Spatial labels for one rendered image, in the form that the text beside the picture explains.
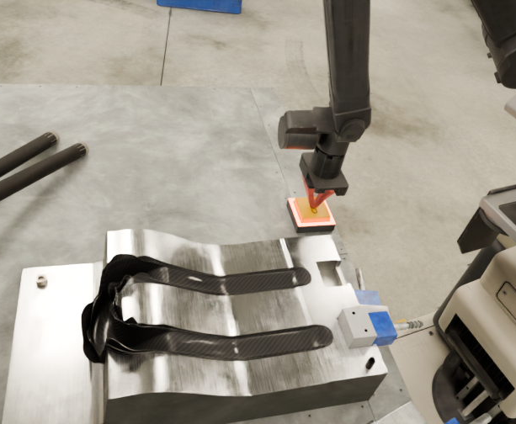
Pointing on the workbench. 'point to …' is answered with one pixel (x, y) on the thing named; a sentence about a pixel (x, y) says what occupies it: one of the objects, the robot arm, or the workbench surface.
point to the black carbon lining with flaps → (252, 349)
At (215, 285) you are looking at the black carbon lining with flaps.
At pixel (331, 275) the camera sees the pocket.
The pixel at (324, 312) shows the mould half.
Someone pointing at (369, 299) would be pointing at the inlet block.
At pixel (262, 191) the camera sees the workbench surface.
